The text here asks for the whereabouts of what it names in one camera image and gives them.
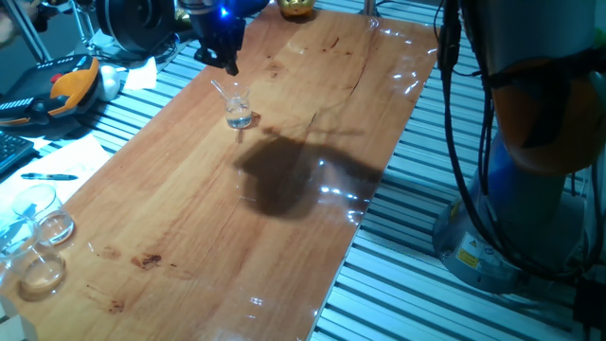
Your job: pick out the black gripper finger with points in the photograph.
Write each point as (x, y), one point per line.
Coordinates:
(208, 54)
(232, 61)

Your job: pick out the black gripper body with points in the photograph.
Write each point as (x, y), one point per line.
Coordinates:
(215, 28)

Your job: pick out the clear glass stirring rod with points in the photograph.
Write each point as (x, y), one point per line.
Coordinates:
(220, 89)

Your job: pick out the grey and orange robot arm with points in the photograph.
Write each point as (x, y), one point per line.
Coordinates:
(521, 38)

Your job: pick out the glass beaker with water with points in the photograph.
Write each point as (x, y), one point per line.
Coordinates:
(238, 116)

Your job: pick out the empty glass beaker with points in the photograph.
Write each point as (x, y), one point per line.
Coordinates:
(40, 272)
(54, 227)

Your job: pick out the person hand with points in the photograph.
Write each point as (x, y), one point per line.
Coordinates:
(10, 30)

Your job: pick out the gold foil bag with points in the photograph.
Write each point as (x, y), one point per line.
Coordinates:
(182, 18)

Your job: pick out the white tissue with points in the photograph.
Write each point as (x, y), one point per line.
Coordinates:
(141, 75)

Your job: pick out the black filament spool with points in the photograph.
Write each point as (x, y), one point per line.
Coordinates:
(135, 23)

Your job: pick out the gold piggy bank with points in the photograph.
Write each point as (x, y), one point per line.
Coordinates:
(296, 7)

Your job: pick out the white rounded plastic object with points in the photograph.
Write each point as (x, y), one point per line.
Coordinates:
(110, 83)

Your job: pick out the orange and black teach pendant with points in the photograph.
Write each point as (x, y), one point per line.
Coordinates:
(71, 87)

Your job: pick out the white paper sheets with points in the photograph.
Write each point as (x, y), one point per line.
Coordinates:
(71, 158)

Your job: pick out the glossy wooden board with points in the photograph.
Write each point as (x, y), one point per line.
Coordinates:
(189, 237)

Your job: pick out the grey metal tripod leg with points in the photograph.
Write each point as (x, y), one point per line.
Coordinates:
(28, 30)

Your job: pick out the black pen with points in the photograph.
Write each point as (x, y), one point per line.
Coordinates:
(47, 176)

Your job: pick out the black computer keyboard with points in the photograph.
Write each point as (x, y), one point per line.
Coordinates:
(12, 149)

